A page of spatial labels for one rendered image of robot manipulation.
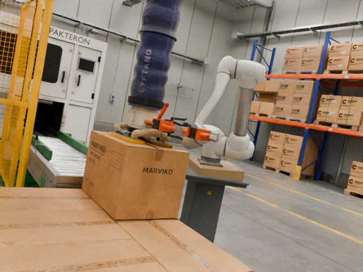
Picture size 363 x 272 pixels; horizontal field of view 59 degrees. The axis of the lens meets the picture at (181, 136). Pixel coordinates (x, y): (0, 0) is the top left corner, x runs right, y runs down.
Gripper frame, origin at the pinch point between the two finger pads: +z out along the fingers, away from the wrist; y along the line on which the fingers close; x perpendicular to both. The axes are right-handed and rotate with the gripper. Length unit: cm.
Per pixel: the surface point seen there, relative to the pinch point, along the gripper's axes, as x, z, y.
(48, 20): 138, 43, -63
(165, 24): 16, 3, -57
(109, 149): 21.4, 19.9, 19.7
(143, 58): 21.7, 9.4, -35.9
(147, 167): -2.6, 6.7, 23.5
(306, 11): 583, -842, -453
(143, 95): 18.0, 6.4, -14.8
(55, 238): -18, 53, 54
